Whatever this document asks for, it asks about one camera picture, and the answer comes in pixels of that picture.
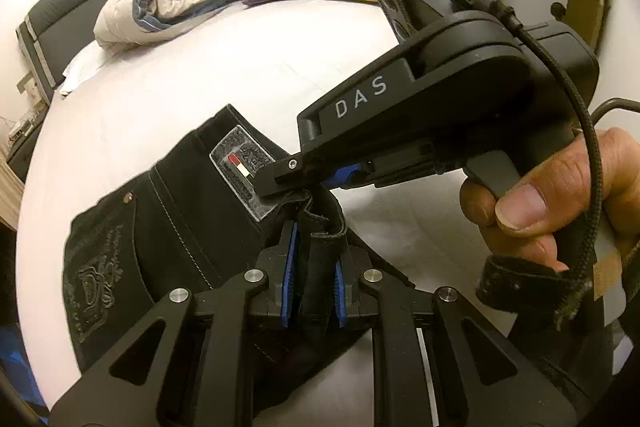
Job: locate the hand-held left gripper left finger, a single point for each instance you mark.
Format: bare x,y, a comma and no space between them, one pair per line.
287,279

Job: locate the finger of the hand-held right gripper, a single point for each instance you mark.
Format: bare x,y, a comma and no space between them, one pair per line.
285,177
342,174

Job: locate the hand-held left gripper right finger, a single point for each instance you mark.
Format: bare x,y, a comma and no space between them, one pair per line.
341,289

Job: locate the black denim pants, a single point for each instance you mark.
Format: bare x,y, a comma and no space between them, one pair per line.
200,227

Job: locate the person's right hand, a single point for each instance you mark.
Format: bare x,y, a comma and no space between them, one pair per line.
550,202

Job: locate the bed with white sheet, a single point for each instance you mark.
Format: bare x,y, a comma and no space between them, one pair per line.
225,57

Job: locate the white pillow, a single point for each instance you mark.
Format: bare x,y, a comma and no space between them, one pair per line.
85,67

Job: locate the grey nightstand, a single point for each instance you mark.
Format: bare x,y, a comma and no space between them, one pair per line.
22,142

